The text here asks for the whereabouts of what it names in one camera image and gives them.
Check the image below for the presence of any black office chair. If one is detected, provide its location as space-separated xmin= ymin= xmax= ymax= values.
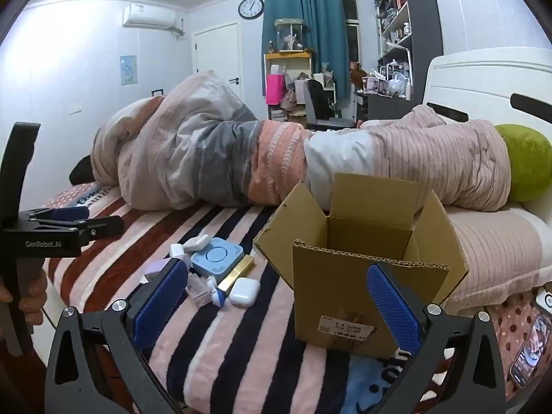
xmin=303 ymin=80 xmax=352 ymax=130

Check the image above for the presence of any white and blue small container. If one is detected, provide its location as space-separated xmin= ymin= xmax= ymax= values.
xmin=207 ymin=278 xmax=231 ymax=309

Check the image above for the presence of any pink grey striped duvet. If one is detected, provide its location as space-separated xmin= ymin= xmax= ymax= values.
xmin=90 ymin=71 xmax=512 ymax=213

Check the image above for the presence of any white door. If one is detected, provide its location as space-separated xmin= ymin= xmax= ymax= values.
xmin=194 ymin=23 xmax=241 ymax=100

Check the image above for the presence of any purple small box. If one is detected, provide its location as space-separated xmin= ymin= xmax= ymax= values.
xmin=144 ymin=258 xmax=171 ymax=281

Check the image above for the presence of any smartphone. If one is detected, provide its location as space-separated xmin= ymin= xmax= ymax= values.
xmin=509 ymin=313 xmax=552 ymax=389

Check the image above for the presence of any white oblong case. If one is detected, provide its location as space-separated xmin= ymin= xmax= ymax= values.
xmin=181 ymin=234 xmax=211 ymax=253

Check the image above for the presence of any dark bookshelf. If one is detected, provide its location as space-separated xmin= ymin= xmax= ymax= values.
xmin=374 ymin=0 xmax=445 ymax=108

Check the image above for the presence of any dark cloth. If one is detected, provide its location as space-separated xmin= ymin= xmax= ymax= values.
xmin=70 ymin=155 xmax=98 ymax=184

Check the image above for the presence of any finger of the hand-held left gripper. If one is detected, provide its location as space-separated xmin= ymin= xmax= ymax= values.
xmin=17 ymin=206 xmax=90 ymax=225
xmin=26 ymin=217 xmax=125 ymax=241

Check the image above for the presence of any yellow top shelf unit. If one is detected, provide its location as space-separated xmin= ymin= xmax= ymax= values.
xmin=264 ymin=51 xmax=313 ymax=121

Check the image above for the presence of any white air conditioner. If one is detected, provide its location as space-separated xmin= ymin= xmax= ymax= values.
xmin=122 ymin=3 xmax=177 ymax=31

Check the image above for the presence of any striped fleece blanket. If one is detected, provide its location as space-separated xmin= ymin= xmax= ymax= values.
xmin=43 ymin=181 xmax=475 ymax=414

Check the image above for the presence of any teal curtain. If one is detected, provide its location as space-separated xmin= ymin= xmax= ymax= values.
xmin=262 ymin=0 xmax=350 ymax=100

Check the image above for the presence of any pink striped pillow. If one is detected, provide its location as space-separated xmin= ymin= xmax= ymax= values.
xmin=444 ymin=203 xmax=552 ymax=311

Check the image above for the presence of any brown cardboard box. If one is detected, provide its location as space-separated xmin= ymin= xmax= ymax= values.
xmin=253 ymin=173 xmax=470 ymax=359

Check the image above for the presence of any white earbuds case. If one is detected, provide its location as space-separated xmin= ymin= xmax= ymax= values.
xmin=228 ymin=277 xmax=262 ymax=308

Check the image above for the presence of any wall clock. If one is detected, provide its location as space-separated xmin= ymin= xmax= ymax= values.
xmin=238 ymin=0 xmax=265 ymax=20

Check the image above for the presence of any white headboard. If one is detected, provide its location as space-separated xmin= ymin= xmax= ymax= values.
xmin=420 ymin=49 xmax=552 ymax=139

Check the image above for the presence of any blue square device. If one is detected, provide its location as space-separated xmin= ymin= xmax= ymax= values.
xmin=190 ymin=237 xmax=244 ymax=277

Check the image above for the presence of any red dotted bedsheet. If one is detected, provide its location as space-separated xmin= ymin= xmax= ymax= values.
xmin=485 ymin=291 xmax=552 ymax=402

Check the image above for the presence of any gold rectangular bar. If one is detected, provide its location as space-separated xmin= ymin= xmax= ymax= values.
xmin=217 ymin=254 xmax=256 ymax=292

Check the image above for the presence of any glass display case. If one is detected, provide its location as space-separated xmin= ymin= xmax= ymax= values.
xmin=275 ymin=18 xmax=305 ymax=52

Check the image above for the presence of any white round device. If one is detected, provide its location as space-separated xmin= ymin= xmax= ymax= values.
xmin=535 ymin=282 xmax=552 ymax=315

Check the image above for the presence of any dark desk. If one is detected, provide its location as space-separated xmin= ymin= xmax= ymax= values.
xmin=354 ymin=90 xmax=425 ymax=121

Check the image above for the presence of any brown plush toy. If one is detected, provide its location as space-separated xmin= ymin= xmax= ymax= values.
xmin=348 ymin=62 xmax=367 ymax=91

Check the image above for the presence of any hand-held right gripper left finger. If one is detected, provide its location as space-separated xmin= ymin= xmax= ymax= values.
xmin=44 ymin=258 xmax=190 ymax=414

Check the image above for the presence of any wall poster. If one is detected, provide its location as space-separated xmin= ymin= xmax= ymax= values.
xmin=120 ymin=55 xmax=138 ymax=86

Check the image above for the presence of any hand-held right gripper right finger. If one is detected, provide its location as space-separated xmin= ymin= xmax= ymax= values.
xmin=366 ymin=262 xmax=506 ymax=414

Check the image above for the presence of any green plush pillow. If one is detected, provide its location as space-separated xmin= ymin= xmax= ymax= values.
xmin=494 ymin=124 xmax=552 ymax=203

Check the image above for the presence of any white small bottle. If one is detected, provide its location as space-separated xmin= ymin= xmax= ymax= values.
xmin=169 ymin=244 xmax=193 ymax=264

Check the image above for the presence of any person's left hand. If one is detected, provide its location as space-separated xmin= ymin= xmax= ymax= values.
xmin=0 ymin=273 xmax=48 ymax=322

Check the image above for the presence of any pink bag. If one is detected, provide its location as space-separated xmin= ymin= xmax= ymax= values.
xmin=266 ymin=74 xmax=287 ymax=105

